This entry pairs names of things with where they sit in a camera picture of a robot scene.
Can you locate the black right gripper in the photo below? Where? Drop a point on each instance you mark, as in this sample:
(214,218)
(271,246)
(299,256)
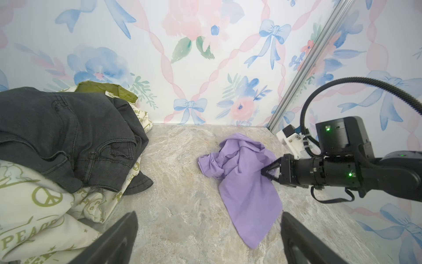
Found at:
(286,174)

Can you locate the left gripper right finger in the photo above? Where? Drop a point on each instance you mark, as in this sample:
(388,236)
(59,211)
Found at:
(301,246)

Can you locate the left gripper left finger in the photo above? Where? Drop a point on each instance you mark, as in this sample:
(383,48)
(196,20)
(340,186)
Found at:
(115,246)

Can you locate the purple cloth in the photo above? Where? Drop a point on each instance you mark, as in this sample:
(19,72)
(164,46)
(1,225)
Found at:
(250,198)

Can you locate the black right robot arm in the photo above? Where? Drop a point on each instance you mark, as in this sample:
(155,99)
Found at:
(348,162)

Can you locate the cream green printed cloth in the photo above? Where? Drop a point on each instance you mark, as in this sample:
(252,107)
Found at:
(42,223)

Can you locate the olive green cloth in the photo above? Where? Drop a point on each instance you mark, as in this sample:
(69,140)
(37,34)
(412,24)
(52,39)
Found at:
(114,89)

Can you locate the dark grey jeans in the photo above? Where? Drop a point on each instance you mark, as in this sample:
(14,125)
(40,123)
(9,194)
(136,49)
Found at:
(74,139)

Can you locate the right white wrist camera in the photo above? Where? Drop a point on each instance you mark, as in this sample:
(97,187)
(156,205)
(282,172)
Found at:
(292,140)

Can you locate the right aluminium corner post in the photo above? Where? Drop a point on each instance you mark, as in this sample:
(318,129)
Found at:
(328,31)

